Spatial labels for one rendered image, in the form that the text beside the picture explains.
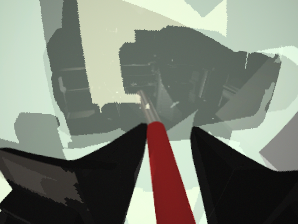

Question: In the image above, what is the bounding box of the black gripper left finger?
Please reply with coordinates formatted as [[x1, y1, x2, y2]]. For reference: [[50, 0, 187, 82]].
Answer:
[[0, 124, 146, 224]]

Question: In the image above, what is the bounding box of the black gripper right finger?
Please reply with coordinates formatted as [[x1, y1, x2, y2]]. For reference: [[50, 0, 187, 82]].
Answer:
[[189, 125, 298, 224]]

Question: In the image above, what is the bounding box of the red peg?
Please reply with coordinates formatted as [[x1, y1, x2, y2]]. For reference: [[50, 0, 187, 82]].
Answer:
[[146, 121, 196, 224]]

